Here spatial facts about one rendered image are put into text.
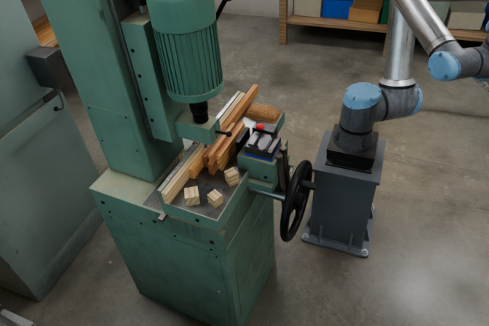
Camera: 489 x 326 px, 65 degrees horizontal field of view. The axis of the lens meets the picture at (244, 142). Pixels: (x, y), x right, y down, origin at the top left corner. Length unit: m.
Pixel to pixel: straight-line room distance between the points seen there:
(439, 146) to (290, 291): 1.52
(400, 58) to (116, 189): 1.25
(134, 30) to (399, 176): 1.99
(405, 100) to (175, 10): 1.12
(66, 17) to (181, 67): 0.36
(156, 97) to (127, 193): 0.43
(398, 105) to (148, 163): 1.06
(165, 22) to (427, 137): 2.33
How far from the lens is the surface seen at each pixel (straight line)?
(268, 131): 1.30
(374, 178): 1.82
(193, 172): 1.29
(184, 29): 1.02
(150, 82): 1.20
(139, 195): 1.46
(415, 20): 1.41
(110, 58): 1.19
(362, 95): 1.68
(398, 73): 1.76
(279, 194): 1.34
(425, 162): 2.81
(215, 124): 1.26
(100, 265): 2.34
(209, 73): 1.10
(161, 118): 1.27
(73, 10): 1.19
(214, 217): 1.20
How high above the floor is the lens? 1.83
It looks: 41 degrees down
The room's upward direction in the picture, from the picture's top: 5 degrees counter-clockwise
